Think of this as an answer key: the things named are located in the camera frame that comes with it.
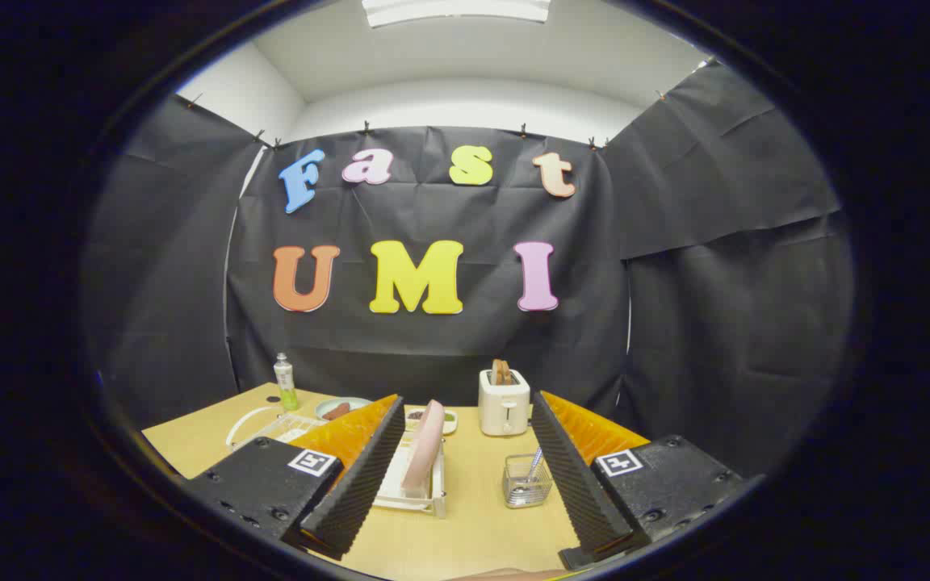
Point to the pink plate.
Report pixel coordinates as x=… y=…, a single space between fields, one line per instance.
x=425 y=444

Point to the light green plate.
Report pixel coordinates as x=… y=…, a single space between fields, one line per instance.
x=356 y=403

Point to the cream toaster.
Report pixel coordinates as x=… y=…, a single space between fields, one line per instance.
x=504 y=411

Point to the brown food piece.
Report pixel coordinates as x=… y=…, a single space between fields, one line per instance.
x=336 y=411

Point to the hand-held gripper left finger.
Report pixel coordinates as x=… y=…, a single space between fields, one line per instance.
x=368 y=476

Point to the green drink bottle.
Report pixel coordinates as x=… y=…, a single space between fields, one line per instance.
x=286 y=387

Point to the white dish rack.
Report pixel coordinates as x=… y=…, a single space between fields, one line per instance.
x=389 y=489

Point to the brown bread slice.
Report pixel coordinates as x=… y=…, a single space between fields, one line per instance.
x=500 y=373

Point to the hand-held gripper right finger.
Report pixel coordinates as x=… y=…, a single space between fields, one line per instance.
x=570 y=476

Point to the ceiling light panel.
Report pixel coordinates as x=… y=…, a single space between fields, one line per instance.
x=457 y=10

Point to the small dish with beans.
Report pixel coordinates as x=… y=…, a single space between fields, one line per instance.
x=450 y=420

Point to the black backdrop cloth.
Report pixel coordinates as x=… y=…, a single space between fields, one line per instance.
x=433 y=218

